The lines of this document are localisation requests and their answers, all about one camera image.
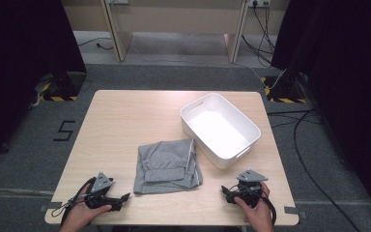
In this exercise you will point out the grey tape strip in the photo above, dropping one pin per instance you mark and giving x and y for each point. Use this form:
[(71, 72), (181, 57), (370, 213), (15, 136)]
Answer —
[(292, 210), (52, 205)]

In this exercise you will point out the person's left hand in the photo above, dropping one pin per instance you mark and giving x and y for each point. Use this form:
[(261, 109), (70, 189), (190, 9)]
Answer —
[(83, 215)]

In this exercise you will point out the black curtain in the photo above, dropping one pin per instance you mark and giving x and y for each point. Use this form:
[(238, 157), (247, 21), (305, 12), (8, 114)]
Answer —
[(344, 80), (19, 64)]

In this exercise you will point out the white plastic bin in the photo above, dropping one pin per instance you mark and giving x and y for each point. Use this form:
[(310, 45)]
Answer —
[(220, 132)]

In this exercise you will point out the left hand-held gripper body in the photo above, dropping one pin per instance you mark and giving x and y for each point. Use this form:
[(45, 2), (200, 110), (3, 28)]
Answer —
[(101, 184)]

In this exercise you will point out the person's right hand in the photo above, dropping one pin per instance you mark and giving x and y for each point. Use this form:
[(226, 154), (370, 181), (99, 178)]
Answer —
[(257, 212)]

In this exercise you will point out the white wall power outlet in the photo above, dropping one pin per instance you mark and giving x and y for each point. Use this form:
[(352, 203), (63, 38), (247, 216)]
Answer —
[(259, 2)]

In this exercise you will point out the black stand base striped tape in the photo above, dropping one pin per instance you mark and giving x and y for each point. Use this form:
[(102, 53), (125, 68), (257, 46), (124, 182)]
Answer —
[(285, 90), (65, 87)]

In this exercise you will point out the grey pants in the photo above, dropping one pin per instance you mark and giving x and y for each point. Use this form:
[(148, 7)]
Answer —
[(165, 166)]

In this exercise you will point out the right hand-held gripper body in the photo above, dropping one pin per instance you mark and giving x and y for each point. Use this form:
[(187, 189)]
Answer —
[(250, 176)]

